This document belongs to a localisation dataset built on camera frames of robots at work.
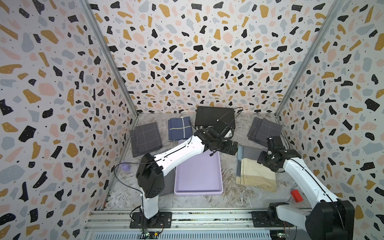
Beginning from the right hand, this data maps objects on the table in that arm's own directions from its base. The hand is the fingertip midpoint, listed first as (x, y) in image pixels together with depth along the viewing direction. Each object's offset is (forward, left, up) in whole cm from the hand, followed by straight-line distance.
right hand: (262, 160), depth 84 cm
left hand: (+1, +18, +11) cm, 21 cm away
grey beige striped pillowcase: (-4, +5, -8) cm, 10 cm away
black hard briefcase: (+39, +31, -4) cm, 50 cm away
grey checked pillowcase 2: (+19, +74, -6) cm, 77 cm away
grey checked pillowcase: (+32, -10, -10) cm, 35 cm away
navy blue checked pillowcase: (+31, +52, -9) cm, 61 cm away
